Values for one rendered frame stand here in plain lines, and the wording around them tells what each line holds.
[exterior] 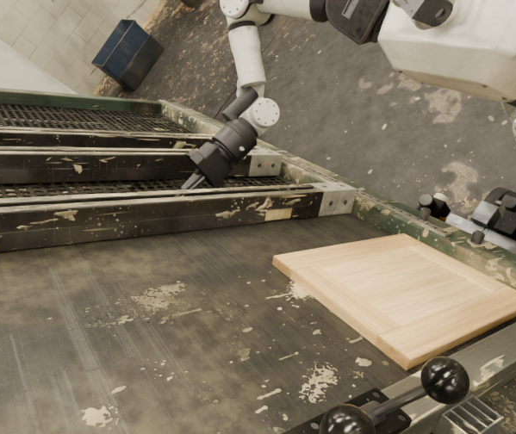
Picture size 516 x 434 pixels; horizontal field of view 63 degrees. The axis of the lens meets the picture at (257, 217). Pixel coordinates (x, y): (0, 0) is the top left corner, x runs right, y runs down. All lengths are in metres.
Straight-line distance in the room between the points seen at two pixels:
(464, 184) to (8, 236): 1.86
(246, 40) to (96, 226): 0.55
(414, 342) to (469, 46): 0.44
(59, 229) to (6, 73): 3.72
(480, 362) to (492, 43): 0.44
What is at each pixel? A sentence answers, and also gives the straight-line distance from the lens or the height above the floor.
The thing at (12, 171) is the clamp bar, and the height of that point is 1.55.
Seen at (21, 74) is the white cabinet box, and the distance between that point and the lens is 4.48.
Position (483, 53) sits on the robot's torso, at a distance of 0.74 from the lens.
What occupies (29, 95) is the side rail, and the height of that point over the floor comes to 1.40.
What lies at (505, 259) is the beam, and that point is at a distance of 1.05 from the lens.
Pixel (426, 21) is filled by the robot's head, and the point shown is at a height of 1.41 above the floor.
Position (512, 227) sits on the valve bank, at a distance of 1.19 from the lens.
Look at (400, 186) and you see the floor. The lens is 2.27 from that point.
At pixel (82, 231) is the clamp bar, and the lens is 0.81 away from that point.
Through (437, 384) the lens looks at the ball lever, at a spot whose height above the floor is 1.45.
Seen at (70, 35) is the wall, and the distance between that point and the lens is 5.93.
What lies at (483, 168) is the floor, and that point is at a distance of 2.19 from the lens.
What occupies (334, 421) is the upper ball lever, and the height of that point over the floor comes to 1.55.
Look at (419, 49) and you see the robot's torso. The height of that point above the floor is 1.31.
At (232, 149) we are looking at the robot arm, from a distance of 1.00.
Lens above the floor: 1.83
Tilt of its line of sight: 43 degrees down
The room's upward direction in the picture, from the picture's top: 54 degrees counter-clockwise
